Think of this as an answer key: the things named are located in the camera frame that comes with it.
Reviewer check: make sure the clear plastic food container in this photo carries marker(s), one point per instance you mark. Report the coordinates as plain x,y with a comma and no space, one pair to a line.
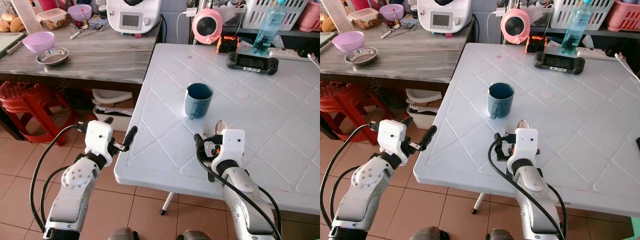
52,19
364,19

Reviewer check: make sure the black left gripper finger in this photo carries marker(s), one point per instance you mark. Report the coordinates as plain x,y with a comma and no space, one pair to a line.
429,136
406,120
108,120
131,137

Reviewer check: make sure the steel bowl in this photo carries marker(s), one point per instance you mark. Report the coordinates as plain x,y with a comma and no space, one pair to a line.
361,56
52,56

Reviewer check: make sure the white table leg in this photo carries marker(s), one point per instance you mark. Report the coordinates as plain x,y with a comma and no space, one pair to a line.
478,202
167,202

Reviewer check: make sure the orange and black device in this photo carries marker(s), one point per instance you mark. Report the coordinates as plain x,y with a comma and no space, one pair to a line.
227,45
536,45

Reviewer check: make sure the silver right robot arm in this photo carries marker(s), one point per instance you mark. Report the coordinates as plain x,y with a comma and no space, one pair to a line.
245,200
532,200

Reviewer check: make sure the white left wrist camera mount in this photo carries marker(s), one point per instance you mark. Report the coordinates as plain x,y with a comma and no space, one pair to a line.
391,135
98,136

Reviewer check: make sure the black game controller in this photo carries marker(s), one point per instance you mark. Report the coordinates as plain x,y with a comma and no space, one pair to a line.
252,62
559,62

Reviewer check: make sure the grey robot knee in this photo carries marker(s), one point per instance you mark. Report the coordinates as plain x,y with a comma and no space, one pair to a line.
123,234
429,233
196,235
501,234

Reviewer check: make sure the metal cutlery pile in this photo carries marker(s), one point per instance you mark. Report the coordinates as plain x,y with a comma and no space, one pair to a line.
87,32
397,32

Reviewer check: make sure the small purple bowl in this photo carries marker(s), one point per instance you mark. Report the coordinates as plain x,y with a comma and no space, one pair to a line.
391,12
80,12

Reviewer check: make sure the red plastic stool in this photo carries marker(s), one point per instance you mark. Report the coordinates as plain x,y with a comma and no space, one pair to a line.
345,102
30,102

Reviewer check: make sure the grey right robot knee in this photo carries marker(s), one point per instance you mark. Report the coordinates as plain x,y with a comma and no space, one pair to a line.
196,235
501,234

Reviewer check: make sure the clear blue water bottle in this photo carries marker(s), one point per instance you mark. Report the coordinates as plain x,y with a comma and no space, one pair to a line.
269,27
576,27

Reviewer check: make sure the blue mug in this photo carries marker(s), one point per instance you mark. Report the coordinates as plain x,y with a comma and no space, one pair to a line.
198,102
501,101

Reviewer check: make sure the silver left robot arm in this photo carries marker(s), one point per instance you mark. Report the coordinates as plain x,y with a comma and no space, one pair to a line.
364,187
75,187

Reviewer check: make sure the metal spoon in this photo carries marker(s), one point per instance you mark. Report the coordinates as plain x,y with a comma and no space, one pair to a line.
222,126
523,124

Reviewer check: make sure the brown bread roll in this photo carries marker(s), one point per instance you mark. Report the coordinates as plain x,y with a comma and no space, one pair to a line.
15,24
328,24

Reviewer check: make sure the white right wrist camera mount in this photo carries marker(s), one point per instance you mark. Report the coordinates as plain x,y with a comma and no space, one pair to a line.
524,144
230,145

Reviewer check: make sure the large purple plastic bowl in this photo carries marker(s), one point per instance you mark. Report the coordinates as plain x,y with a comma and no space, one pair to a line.
38,42
348,42

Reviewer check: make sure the pink plastic basket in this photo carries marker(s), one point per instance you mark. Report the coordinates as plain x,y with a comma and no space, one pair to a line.
311,17
624,17

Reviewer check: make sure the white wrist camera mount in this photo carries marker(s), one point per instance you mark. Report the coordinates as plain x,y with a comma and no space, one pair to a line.
391,135
524,144
98,136
230,145

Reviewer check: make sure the white storage bin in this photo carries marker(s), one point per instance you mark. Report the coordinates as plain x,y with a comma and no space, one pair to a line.
422,107
112,107

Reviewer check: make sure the white power strip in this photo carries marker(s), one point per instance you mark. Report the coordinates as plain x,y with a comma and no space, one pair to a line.
282,53
592,53

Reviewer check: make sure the grey left robot knee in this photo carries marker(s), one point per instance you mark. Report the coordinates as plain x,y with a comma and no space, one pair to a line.
123,234
429,233

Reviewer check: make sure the clear plastic board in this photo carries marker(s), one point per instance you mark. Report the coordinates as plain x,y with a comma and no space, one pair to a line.
340,14
27,15

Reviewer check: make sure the white plastic basket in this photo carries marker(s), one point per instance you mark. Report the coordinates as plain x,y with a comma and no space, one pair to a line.
582,12
272,12

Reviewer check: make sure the white kitchen machine with display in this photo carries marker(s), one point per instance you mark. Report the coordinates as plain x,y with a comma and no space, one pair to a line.
134,17
445,17

